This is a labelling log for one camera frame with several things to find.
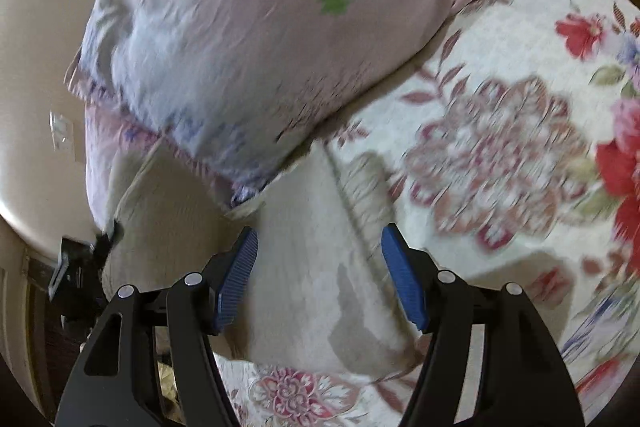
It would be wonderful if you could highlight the beige ribbed knit garment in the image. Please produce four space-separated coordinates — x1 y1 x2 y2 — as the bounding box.
101 143 419 379

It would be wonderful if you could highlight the white floral quilted bedspread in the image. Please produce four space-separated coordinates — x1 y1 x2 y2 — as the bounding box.
214 0 640 427

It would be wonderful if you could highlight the pale pink floral pillow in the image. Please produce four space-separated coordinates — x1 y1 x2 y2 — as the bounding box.
62 0 497 208

